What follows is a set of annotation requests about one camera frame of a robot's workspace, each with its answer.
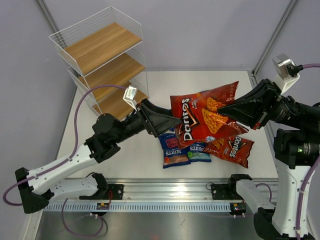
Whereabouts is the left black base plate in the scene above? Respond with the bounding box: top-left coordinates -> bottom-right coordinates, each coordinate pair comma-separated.
99,183 -> 125,200

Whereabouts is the aluminium frame post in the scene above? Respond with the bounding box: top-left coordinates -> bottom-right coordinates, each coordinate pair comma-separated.
251,0 -> 300,77
35,0 -> 59,33

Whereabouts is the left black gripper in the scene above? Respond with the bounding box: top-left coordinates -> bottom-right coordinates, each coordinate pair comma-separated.
113,98 -> 182,144

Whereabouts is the blue Burts vinegar bag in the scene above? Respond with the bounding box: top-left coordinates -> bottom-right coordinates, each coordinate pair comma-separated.
186,142 -> 212,163

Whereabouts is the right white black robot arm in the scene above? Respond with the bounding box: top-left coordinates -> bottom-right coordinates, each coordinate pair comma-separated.
218,79 -> 320,240

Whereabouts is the white wire wooden shelf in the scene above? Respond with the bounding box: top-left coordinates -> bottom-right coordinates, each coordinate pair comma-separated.
49,6 -> 149,120

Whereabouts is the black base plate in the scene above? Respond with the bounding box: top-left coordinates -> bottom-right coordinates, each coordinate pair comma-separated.
210,183 -> 242,200
99,183 -> 125,200

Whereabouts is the left aluminium frame post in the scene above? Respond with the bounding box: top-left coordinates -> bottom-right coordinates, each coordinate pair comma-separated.
35,0 -> 59,33

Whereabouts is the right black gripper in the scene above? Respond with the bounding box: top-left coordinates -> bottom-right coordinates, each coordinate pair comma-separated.
218,78 -> 311,129

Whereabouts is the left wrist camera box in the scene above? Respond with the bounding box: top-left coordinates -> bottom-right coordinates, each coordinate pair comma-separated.
122,84 -> 138,111

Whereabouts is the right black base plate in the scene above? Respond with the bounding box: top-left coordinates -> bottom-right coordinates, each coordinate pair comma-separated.
210,183 -> 242,200

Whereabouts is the right aluminium frame post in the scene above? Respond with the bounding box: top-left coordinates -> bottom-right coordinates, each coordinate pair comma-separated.
251,0 -> 300,77

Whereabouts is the red Doritos bag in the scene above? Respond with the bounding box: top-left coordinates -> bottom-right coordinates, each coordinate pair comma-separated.
203,136 -> 255,169
170,81 -> 249,149

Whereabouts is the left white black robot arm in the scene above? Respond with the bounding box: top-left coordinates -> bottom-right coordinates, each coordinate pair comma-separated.
15,99 -> 181,214

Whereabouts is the white slotted cable duct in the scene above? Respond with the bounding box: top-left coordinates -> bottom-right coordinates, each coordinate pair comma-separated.
45,201 -> 231,213

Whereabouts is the blue Burts chilli bag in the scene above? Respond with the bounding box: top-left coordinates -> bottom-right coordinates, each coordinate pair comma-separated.
158,133 -> 191,169
167,127 -> 175,134

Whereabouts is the aluminium mounting rail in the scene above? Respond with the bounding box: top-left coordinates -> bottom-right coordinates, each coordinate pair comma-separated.
33,177 -> 280,203

